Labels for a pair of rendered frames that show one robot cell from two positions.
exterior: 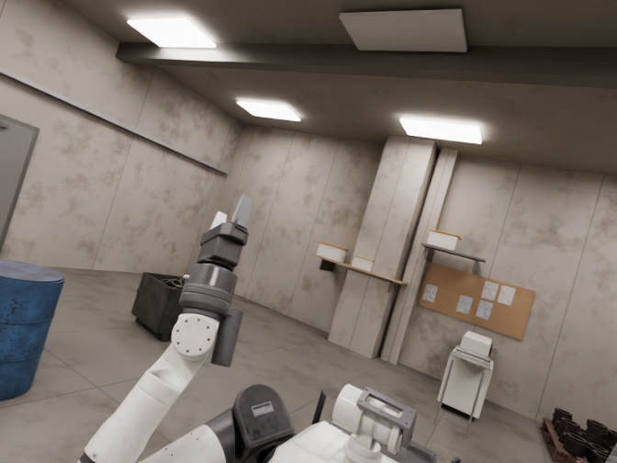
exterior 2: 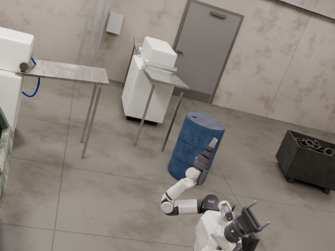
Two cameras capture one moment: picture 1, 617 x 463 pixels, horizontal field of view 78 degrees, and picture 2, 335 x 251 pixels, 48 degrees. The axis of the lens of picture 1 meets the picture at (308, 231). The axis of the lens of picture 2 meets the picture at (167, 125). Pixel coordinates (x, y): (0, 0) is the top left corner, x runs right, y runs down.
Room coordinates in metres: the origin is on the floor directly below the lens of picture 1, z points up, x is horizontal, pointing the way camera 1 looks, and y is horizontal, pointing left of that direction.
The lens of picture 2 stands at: (-1.04, -1.15, 2.55)
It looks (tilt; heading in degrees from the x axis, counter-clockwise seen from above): 21 degrees down; 44
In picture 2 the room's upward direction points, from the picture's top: 19 degrees clockwise
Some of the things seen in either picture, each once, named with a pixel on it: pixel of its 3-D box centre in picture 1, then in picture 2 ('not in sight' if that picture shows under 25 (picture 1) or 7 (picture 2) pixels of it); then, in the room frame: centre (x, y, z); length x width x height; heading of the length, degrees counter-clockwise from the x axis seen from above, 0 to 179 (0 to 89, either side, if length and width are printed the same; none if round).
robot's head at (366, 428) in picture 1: (366, 423); (225, 212); (0.63, -0.18, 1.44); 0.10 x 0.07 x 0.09; 62
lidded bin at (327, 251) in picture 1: (331, 252); not in sight; (7.58, -0.57, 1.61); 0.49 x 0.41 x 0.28; 62
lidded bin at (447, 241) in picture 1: (443, 241); not in sight; (6.66, -2.30, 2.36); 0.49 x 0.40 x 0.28; 62
